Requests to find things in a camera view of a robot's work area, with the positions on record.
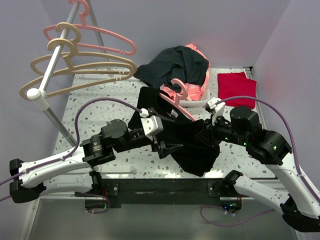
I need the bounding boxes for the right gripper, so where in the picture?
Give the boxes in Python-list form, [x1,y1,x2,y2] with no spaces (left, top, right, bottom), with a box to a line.
[195,111,249,147]

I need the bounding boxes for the black shorts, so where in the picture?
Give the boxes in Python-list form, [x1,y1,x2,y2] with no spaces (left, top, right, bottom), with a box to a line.
[136,86,220,177]

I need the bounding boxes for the pink hanger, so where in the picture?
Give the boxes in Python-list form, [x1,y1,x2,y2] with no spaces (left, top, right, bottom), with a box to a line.
[43,22,137,56]
[159,78,196,122]

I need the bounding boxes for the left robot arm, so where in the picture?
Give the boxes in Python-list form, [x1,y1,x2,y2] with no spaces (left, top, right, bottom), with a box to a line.
[9,119,183,204]

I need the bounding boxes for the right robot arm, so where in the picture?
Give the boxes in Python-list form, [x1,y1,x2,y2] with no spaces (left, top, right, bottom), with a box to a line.
[204,104,320,233]

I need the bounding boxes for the upper beige hanger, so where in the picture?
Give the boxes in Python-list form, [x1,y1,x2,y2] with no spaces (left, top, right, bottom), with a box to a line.
[29,21,138,76]

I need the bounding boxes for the beige hanger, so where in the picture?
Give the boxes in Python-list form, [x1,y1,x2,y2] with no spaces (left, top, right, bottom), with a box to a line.
[19,37,132,101]
[29,21,138,76]

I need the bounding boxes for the lower beige hanger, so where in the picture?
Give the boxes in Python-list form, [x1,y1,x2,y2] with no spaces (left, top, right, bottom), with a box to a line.
[19,37,132,101]

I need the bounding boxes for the top pink hanger hook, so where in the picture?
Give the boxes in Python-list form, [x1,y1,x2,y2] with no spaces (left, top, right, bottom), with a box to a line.
[67,0,91,26]

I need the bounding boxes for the white plastic basket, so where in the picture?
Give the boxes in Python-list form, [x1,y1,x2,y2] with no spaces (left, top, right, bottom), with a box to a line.
[179,87,211,108]

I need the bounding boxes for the pink garment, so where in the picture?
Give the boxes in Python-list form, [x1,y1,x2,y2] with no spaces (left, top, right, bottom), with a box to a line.
[161,43,212,102]

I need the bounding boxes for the red folded cloth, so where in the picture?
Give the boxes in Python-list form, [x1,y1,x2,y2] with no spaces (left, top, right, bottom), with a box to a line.
[217,72,257,109]

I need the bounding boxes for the dark teal garment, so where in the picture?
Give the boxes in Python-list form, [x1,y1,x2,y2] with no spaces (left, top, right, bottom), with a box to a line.
[133,45,209,92]

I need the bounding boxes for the metal clothes rack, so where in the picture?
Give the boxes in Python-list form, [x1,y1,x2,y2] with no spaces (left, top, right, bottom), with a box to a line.
[26,0,137,175]

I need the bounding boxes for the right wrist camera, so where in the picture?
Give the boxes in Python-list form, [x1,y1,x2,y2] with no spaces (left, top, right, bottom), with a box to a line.
[204,97,226,126]

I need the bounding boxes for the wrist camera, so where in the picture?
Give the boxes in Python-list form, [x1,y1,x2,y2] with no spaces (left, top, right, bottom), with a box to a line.
[204,97,226,126]
[139,108,164,139]

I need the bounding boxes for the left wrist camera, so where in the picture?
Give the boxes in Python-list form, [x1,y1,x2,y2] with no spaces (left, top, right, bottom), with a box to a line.
[139,108,164,139]

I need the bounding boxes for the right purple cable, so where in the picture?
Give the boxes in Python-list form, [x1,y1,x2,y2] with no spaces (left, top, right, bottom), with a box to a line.
[199,96,320,227]

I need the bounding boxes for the purple cable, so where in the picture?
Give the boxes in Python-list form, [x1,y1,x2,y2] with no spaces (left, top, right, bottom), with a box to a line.
[0,97,145,202]
[199,96,320,227]

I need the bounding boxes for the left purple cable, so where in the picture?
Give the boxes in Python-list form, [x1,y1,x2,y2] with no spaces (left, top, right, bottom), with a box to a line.
[0,97,145,202]

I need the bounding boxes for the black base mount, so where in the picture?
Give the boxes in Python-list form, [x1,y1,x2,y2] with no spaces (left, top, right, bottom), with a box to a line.
[74,177,252,211]

